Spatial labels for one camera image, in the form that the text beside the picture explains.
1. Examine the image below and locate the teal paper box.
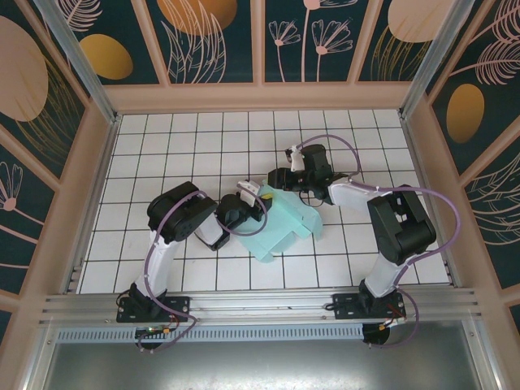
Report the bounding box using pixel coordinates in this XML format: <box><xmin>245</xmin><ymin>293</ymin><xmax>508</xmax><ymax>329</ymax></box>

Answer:
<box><xmin>236</xmin><ymin>181</ymin><xmax>324</xmax><ymax>264</ymax></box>

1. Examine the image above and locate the grey metal sheet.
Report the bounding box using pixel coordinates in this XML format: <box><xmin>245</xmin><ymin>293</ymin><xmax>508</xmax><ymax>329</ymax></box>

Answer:
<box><xmin>24</xmin><ymin>319</ymin><xmax>503</xmax><ymax>390</ymax></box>

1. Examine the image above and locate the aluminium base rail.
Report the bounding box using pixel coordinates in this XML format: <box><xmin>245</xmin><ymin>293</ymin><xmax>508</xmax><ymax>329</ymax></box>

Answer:
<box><xmin>39</xmin><ymin>286</ymin><xmax>485</xmax><ymax>327</ymax></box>

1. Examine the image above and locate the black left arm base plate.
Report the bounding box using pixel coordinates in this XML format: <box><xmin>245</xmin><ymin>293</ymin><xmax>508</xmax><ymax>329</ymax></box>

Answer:
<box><xmin>116</xmin><ymin>295</ymin><xmax>192</xmax><ymax>324</ymax></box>

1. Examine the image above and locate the aluminium side rail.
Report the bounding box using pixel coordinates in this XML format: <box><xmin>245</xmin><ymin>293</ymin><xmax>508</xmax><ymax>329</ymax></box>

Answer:
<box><xmin>398</xmin><ymin>107</ymin><xmax>462</xmax><ymax>288</ymax></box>
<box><xmin>60</xmin><ymin>113</ymin><xmax>122</xmax><ymax>294</ymax></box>

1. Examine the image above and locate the slotted grey cable duct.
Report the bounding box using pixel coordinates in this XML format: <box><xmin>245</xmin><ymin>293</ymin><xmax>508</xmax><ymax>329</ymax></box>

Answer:
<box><xmin>55</xmin><ymin>323</ymin><xmax>366</xmax><ymax>344</ymax></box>

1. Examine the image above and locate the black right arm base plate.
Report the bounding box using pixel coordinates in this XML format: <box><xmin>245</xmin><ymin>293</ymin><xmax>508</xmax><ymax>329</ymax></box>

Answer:
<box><xmin>331</xmin><ymin>292</ymin><xmax>408</xmax><ymax>323</ymax></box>

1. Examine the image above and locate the aluminium corner post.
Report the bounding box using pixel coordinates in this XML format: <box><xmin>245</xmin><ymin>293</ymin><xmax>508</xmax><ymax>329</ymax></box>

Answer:
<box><xmin>398</xmin><ymin>0</ymin><xmax>477</xmax><ymax>119</ymax></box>
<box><xmin>32</xmin><ymin>0</ymin><xmax>122</xmax><ymax>125</ymax></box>

